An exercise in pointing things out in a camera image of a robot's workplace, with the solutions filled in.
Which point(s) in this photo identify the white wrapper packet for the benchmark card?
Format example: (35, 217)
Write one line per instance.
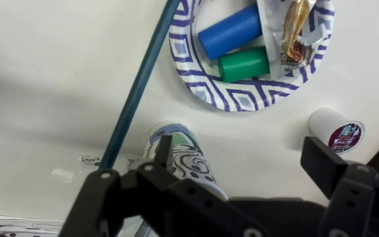
(273, 34)

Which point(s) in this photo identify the blue patterned paper plate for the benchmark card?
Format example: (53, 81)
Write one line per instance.
(243, 93)

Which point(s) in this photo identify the small printed label strip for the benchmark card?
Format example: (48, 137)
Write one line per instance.
(92, 160)

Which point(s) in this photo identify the green coffee pod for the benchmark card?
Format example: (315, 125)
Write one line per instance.
(244, 64)

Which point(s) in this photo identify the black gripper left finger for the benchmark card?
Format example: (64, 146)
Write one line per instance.
(168, 205)

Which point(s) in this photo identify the patterned paper coffee cup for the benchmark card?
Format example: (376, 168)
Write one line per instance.
(190, 158)

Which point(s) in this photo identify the printed paper leaflet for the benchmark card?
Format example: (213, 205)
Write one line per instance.
(19, 226)

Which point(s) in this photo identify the white pod purple lid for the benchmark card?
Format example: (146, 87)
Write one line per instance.
(336, 129)

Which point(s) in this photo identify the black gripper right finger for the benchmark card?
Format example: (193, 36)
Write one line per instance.
(361, 197)

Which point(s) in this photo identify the gold foil packet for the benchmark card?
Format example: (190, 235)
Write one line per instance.
(296, 30)

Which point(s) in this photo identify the blue coffee pod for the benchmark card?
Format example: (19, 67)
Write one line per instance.
(230, 33)

